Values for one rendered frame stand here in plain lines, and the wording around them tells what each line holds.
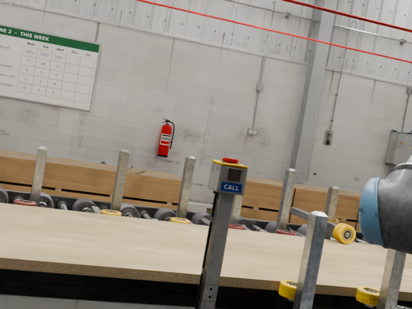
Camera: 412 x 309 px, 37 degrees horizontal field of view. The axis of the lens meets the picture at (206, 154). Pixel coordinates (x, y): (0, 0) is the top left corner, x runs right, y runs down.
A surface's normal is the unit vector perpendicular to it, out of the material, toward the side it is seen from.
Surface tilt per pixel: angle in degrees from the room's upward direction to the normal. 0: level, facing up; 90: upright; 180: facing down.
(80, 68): 90
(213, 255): 90
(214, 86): 90
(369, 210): 85
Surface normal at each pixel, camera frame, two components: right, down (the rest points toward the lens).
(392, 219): -0.66, -0.05
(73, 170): 0.29, 0.10
